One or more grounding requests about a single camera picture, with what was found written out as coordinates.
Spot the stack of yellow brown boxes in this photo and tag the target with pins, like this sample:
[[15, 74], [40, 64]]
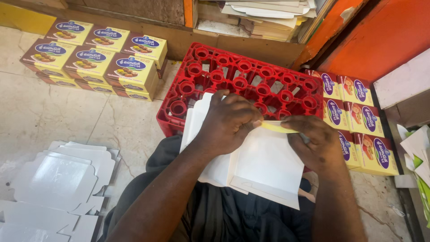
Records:
[[94, 57]]

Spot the heap of green white sheets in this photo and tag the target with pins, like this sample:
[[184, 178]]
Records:
[[420, 161]]

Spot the white carton yellow flap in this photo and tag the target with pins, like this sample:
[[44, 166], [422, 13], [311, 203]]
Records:
[[268, 164]]

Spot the stack of yellow red boxes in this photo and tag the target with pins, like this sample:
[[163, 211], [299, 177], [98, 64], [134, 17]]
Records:
[[359, 124]]

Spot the shelf with paper stacks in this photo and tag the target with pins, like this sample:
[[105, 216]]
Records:
[[265, 16]]

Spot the red plastic bottle crate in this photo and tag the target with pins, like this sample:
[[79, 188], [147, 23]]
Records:
[[235, 77]]

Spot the person's black clothing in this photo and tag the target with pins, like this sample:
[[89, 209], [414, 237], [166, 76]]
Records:
[[215, 215]]

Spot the small white paper piece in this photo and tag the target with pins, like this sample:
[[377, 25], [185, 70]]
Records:
[[404, 181]]

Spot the large pile flat white cartons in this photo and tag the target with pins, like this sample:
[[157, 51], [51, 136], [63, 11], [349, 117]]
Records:
[[57, 188]]

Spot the white cardboard box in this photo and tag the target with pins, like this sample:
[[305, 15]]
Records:
[[406, 84]]

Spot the person's left hand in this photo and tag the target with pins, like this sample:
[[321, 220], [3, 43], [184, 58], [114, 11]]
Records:
[[225, 121]]

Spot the clear plastic scrap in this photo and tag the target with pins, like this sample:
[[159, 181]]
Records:
[[397, 210]]

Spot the person's right hand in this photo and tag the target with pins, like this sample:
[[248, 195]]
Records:
[[319, 148]]

